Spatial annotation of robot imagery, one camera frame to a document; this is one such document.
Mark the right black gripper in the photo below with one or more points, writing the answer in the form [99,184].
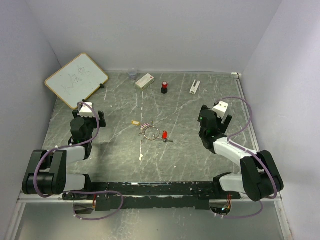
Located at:
[221,127]

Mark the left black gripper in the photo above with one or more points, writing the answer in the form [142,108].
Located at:
[75,113]

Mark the yellow key tag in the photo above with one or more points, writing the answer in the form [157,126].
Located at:
[134,122]

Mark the large metal keyring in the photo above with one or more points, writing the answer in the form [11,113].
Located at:
[149,132]

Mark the red key tag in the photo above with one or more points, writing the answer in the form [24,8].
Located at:
[164,135]

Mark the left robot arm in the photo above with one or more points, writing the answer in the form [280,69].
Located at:
[46,172]

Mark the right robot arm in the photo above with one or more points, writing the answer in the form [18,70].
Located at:
[259,177]

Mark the white usb adapter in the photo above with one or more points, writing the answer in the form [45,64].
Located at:
[194,87]

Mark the red black stamp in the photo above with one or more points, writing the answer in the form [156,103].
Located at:
[164,87]

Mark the clear plastic cup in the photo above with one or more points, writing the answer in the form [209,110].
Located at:
[132,73]

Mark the small white green box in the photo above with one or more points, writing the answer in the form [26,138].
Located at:
[144,82]

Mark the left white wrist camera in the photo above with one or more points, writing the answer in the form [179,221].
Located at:
[86,112]

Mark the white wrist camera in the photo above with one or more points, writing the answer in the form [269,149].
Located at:
[221,109]
[86,112]

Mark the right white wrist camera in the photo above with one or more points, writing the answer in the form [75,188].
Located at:
[221,109]

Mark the small whiteboard yellow frame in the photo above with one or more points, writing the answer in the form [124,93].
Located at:
[77,80]

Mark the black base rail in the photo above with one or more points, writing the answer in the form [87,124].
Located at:
[149,195]

